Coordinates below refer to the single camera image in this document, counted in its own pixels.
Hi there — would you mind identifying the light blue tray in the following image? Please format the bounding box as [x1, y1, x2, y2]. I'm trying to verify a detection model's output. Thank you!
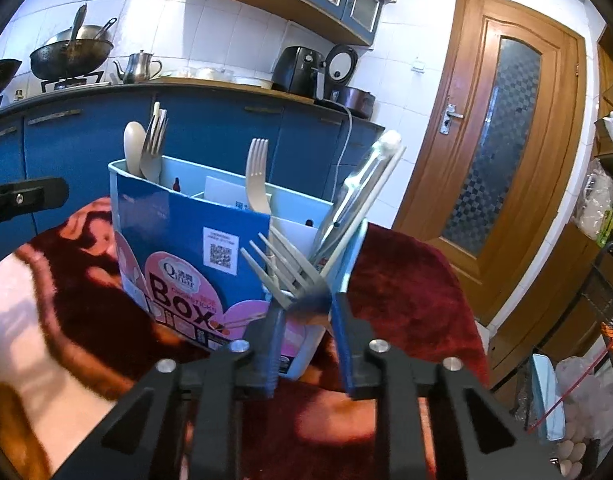
[529, 353, 565, 443]

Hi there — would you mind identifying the steel table knife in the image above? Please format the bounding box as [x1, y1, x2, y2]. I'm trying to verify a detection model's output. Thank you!
[309, 130, 402, 266]

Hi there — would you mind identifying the black air fryer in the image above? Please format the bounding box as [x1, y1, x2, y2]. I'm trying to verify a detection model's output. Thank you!
[272, 46, 325, 99]

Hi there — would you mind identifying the white utensil holder box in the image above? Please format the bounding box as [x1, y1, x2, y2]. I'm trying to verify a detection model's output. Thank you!
[107, 154, 370, 380]

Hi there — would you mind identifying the steel kettle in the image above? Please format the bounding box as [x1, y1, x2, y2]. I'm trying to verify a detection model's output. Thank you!
[113, 50, 163, 84]

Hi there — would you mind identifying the white plastic fork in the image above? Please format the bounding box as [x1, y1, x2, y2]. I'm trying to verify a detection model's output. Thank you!
[246, 139, 272, 214]

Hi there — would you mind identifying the steel fork short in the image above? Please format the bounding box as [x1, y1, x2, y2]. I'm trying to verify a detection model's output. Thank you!
[240, 226, 332, 330]

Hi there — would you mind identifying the steel fork thin handle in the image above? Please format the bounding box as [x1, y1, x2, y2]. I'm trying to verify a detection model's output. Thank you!
[140, 107, 168, 184]

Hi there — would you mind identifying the black wok with ladle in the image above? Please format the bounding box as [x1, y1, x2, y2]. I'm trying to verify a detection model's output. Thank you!
[30, 4, 118, 81]

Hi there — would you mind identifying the beige plastic spoon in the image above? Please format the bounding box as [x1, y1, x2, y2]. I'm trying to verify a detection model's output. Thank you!
[123, 122, 146, 177]

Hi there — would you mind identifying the bamboo chopstick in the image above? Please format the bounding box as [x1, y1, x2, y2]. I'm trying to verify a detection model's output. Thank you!
[320, 146, 405, 278]

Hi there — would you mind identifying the wooden door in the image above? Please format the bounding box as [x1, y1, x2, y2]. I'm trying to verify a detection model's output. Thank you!
[394, 0, 586, 324]

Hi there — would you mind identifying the red cable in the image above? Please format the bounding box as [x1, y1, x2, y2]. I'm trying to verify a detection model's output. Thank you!
[525, 326, 613, 434]

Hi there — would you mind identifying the dark cooking pot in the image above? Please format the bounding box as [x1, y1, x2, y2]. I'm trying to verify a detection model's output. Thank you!
[331, 86, 376, 120]

